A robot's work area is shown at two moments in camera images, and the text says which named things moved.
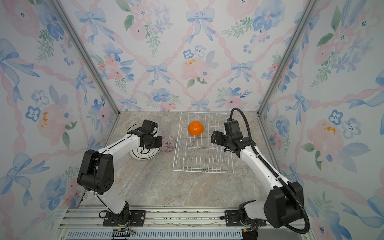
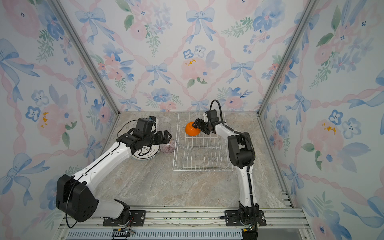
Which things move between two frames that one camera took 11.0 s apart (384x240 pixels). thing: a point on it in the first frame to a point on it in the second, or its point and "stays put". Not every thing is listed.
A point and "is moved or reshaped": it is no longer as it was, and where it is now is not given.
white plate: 135,153 stays put
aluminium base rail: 87,224 stays put
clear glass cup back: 165,127 stays put
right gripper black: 220,135 to 197,122
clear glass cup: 168,144 stays put
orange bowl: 196,128 is moved or reshaped
